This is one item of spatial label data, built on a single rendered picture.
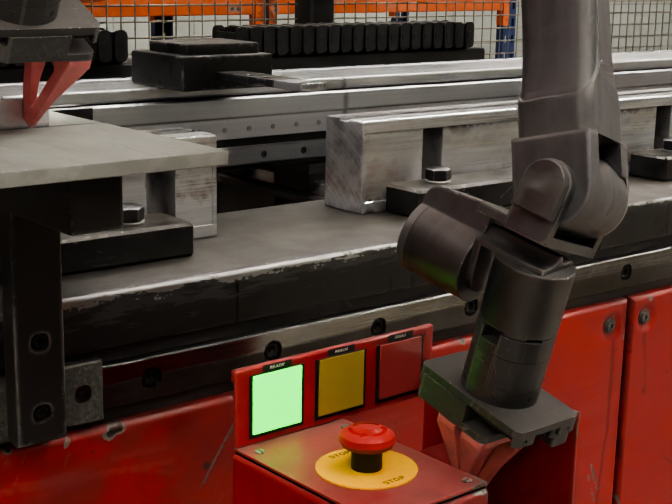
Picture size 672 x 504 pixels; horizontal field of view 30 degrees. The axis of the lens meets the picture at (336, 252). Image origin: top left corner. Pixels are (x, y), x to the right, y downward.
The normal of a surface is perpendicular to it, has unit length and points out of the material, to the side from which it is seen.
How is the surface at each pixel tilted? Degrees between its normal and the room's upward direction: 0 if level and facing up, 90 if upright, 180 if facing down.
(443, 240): 63
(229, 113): 90
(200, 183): 90
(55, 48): 117
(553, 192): 74
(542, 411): 15
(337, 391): 90
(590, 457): 90
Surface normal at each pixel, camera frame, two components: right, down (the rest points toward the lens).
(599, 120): 0.82, -0.09
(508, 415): 0.19, -0.90
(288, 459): 0.02, -0.97
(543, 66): -0.61, -0.25
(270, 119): 0.63, 0.18
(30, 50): 0.55, 0.62
